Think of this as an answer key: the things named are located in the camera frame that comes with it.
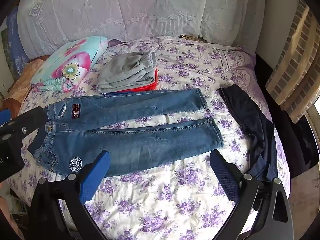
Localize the turquoise pink floral quilt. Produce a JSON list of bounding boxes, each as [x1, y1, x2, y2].
[[30, 36, 109, 92]]

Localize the stack of papers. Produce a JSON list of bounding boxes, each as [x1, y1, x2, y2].
[[5, 192, 28, 215]]

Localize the brown wooden headboard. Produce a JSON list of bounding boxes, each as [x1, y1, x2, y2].
[[179, 34, 204, 41]]

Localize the white lace bedding cover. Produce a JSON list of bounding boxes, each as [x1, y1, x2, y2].
[[17, 0, 272, 55]]

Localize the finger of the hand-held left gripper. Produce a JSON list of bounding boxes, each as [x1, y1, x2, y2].
[[0, 106, 48, 155], [0, 108, 12, 127]]

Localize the purple floral bed sheet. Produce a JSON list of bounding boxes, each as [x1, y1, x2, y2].
[[10, 35, 292, 240]]

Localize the dark purple cloth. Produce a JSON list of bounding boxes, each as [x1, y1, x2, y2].
[[107, 39, 125, 48]]

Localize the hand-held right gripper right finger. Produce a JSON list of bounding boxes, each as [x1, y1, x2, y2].
[[209, 150, 294, 240]]

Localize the red folded garment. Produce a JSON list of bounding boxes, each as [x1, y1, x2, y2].
[[114, 67, 159, 93]]

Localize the blue patterned blanket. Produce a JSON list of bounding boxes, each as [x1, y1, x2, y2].
[[6, 5, 30, 67]]

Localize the brown patterned cloth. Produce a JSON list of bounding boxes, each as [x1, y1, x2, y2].
[[2, 55, 50, 118]]

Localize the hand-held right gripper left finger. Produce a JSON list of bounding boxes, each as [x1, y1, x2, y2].
[[26, 150, 111, 240]]

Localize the dark navy pants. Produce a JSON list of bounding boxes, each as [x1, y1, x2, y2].
[[219, 84, 278, 182]]

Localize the blue denim jeans pants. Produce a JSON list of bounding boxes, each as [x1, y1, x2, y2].
[[33, 88, 224, 178]]

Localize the beige brick pattern curtain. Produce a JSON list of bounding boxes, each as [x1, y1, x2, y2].
[[265, 0, 320, 124]]

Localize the grey folded pants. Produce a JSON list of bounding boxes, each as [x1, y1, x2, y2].
[[96, 51, 157, 93]]

